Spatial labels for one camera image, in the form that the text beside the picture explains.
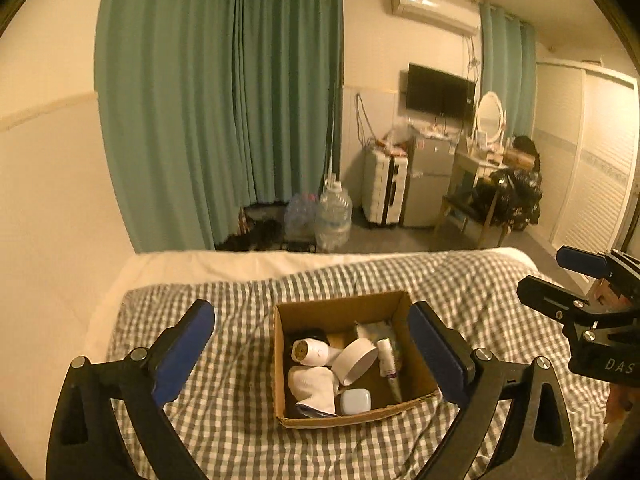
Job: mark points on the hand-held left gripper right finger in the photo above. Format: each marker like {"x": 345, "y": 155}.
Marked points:
{"x": 435, "y": 355}

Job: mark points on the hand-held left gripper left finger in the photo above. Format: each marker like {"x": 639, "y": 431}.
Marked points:
{"x": 185, "y": 355}

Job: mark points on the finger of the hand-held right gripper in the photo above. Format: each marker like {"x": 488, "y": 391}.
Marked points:
{"x": 580, "y": 260}
{"x": 550, "y": 300}

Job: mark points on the white cream tube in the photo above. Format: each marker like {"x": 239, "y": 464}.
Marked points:
{"x": 387, "y": 360}

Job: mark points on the white round container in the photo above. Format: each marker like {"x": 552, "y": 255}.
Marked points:
{"x": 352, "y": 357}

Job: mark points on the pale blue plastic case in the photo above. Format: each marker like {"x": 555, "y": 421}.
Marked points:
{"x": 356, "y": 401}

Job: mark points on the cardboard box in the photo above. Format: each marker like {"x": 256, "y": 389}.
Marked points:
{"x": 350, "y": 417}

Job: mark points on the white sock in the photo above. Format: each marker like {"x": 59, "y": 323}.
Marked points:
{"x": 312, "y": 385}

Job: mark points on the black plastic bags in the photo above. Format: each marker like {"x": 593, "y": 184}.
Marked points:
{"x": 515, "y": 195}

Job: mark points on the white louvred wardrobe doors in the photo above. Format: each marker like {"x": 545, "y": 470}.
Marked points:
{"x": 595, "y": 160}

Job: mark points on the checked blanket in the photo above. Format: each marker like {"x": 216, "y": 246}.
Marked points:
{"x": 240, "y": 440}

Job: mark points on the wooden chair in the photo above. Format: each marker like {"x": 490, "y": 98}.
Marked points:
{"x": 460, "y": 207}

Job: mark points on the dark cloth pile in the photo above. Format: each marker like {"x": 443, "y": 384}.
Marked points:
{"x": 255, "y": 235}

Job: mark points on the white dressing table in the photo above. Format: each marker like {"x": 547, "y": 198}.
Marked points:
{"x": 470, "y": 162}

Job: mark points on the grey small fridge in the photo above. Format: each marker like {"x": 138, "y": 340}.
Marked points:
{"x": 427, "y": 185}

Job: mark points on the white oval mirror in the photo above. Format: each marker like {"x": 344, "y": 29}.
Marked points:
{"x": 490, "y": 116}

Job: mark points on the large clear water bottle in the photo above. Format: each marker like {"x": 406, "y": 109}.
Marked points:
{"x": 334, "y": 217}

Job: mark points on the white suitcase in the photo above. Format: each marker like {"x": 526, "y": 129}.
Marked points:
{"x": 385, "y": 187}

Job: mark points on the empty clear water bottle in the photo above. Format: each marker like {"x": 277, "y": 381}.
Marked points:
{"x": 300, "y": 220}

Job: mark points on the narrow green curtain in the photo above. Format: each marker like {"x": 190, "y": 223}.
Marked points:
{"x": 507, "y": 60}

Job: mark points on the clear plastic bag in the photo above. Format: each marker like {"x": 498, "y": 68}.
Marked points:
{"x": 395, "y": 135}

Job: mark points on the white thin pole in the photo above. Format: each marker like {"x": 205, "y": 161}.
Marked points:
{"x": 332, "y": 130}

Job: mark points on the wide green curtain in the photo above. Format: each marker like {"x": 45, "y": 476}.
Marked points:
{"x": 200, "y": 100}

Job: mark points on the white air conditioner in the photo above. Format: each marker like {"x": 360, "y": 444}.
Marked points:
{"x": 432, "y": 10}

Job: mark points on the black wall television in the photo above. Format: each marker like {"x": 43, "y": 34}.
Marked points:
{"x": 437, "y": 91}

